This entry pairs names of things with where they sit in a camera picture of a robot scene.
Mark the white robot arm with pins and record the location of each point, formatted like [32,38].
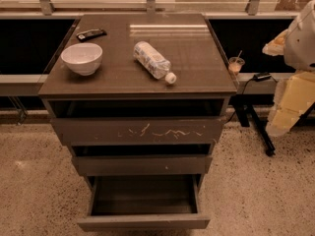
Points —
[295,95]

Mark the grey drawer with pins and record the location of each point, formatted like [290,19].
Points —
[144,202]
[137,131]
[142,165]

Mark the black power adapter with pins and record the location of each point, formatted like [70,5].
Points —
[261,76]

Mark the dark grey drawer cabinet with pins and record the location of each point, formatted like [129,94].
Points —
[123,88]

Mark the black remote control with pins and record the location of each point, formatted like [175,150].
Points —
[90,34]

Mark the white ceramic bowl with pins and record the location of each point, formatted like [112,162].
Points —
[82,58]

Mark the black metal stand leg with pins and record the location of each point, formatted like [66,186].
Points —
[243,109]

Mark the plastic cup with straw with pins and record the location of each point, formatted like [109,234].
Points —
[235,64]

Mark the clear plastic water bottle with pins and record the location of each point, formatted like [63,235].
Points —
[154,62]

